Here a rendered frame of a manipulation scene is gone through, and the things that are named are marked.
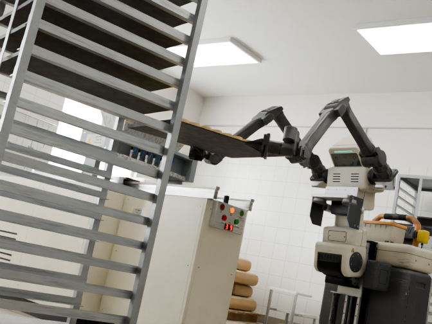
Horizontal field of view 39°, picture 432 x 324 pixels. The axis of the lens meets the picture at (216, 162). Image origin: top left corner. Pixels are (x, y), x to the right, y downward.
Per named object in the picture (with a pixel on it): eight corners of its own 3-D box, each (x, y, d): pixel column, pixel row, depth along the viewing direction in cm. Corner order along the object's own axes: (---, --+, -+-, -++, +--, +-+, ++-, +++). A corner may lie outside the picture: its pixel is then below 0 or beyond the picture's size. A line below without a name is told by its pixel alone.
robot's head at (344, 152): (350, 160, 342) (341, 135, 338) (380, 159, 326) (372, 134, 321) (335, 171, 334) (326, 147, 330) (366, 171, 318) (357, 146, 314)
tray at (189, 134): (231, 158, 302) (231, 155, 302) (288, 156, 271) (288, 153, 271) (127, 127, 266) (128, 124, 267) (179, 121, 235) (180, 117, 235)
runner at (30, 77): (170, 134, 234) (171, 126, 235) (174, 134, 232) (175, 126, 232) (9, 76, 196) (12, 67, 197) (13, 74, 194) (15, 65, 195)
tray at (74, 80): (123, 117, 265) (124, 114, 265) (175, 109, 233) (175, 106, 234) (-13, 68, 230) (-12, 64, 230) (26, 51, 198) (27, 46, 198)
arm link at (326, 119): (348, 110, 282) (328, 114, 290) (342, 100, 280) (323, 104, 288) (308, 164, 255) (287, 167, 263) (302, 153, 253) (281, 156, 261)
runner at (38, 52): (175, 112, 236) (177, 105, 236) (179, 111, 233) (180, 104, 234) (17, 49, 198) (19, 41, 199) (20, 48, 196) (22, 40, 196)
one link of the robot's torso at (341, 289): (343, 294, 334) (350, 249, 338) (387, 303, 311) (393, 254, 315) (310, 287, 318) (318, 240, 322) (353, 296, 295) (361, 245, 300)
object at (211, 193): (21, 181, 455) (24, 172, 457) (25, 182, 457) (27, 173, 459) (213, 198, 316) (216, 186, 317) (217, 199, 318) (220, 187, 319)
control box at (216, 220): (207, 225, 319) (213, 200, 321) (237, 234, 335) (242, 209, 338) (213, 226, 316) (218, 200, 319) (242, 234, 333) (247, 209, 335)
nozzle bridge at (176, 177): (69, 180, 375) (82, 127, 381) (155, 206, 426) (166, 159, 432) (100, 182, 352) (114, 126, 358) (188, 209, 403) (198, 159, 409)
